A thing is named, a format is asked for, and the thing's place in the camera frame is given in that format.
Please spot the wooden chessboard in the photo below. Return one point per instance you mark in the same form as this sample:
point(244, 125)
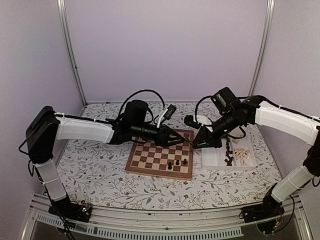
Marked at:
point(148, 159)

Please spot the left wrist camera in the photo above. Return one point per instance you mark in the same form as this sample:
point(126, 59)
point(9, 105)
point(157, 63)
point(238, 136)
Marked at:
point(166, 114)

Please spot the left aluminium frame post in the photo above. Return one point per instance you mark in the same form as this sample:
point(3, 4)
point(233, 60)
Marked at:
point(61, 6)

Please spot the dark chess pieces pile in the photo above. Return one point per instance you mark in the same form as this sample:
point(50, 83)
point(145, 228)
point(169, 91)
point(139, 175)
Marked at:
point(229, 153)

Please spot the white divided plastic tray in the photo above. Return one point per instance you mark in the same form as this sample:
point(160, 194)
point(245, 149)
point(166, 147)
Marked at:
point(213, 158)

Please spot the light chess pieces pile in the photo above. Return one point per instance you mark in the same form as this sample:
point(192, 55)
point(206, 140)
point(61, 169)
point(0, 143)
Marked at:
point(241, 151)

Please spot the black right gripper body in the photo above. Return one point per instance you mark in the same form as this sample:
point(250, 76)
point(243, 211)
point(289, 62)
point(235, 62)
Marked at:
point(230, 123)

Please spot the floral patterned table mat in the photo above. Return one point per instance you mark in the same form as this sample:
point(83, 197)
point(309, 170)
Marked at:
point(95, 172)

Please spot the front aluminium rail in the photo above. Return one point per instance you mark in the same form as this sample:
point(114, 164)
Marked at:
point(223, 223)

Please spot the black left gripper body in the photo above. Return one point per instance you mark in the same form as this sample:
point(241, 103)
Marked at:
point(138, 129)

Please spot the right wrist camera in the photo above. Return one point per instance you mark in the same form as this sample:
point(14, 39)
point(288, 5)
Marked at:
point(199, 121)

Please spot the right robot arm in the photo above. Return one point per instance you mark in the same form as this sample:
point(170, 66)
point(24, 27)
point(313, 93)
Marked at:
point(258, 110)

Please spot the right aluminium frame post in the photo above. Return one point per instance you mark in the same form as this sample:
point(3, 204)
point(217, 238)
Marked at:
point(270, 5)

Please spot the aluminium frame post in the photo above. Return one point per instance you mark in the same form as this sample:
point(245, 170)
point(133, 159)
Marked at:
point(270, 5)
point(61, 6)

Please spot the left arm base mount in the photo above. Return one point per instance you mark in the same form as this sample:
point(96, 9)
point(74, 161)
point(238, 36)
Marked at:
point(65, 208)

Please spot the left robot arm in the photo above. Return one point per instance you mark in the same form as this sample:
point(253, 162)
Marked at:
point(50, 126)

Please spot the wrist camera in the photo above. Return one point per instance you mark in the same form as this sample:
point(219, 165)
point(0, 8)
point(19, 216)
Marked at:
point(199, 121)
point(166, 114)

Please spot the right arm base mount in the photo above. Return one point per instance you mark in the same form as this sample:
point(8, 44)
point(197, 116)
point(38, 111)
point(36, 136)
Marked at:
point(269, 208)

